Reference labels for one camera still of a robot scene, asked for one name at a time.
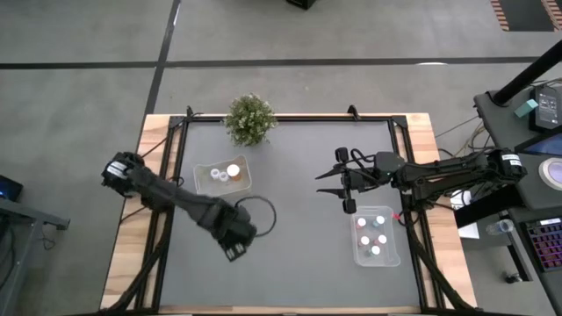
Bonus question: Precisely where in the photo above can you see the grey metal table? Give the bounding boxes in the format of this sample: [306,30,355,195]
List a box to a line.
[0,195,71,316]

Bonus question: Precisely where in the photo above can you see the blue-lit black device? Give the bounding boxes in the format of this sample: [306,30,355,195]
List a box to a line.
[0,175,24,203]

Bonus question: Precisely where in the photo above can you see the black electronics box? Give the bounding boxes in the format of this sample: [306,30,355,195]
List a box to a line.
[529,85,561,133]

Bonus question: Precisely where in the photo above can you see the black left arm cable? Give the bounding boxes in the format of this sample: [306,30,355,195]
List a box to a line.
[234,195,278,239]

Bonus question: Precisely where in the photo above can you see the green artificial potted plant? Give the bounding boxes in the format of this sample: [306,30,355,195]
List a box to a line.
[223,92,278,147]

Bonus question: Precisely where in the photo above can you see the clear plastic water bottle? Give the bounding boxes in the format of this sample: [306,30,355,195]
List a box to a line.
[485,218,515,236]

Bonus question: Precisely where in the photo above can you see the white power adapter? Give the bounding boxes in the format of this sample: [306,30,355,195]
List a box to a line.
[448,189,473,210]

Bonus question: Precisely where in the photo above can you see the small teal box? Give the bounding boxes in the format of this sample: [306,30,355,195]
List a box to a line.
[514,98,539,119]

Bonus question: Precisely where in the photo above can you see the tablet with blue screen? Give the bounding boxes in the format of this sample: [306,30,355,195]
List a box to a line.
[514,131,562,157]

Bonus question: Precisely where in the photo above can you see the backlit black keyboard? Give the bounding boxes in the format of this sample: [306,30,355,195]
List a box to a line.
[520,217,562,273]

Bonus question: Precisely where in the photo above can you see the dark grey side desk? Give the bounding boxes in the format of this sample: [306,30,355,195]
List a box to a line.
[472,85,562,212]

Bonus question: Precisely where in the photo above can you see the white paper sheet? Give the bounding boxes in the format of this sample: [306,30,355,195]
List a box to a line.
[458,221,482,241]

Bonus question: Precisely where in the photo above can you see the grey table mat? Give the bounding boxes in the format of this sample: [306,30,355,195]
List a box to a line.
[158,120,422,308]

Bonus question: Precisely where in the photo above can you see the clear plastic bin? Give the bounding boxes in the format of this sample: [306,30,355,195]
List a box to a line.
[350,205,401,268]

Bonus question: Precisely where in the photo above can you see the black round pole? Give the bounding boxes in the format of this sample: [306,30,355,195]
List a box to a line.
[491,41,562,106]

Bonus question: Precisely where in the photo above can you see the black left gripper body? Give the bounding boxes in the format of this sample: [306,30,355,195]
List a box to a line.
[212,205,259,263]

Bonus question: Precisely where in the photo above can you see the dark grey keyboard desk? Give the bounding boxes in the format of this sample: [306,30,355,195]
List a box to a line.
[508,205,562,316]

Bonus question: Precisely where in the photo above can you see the left clear plastic tray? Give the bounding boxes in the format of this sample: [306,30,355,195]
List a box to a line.
[192,154,254,198]

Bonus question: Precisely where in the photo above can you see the dark rug orange striped edges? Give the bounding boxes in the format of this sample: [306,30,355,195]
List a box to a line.
[490,0,562,32]

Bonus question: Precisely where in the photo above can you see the black aluminium table frame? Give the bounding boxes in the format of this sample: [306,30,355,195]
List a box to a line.
[98,104,478,316]

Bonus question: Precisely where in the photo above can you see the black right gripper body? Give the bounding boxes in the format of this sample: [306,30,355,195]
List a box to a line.
[335,147,378,215]

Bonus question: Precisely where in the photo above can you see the white round disc device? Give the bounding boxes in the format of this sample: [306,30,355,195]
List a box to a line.
[538,156,562,190]

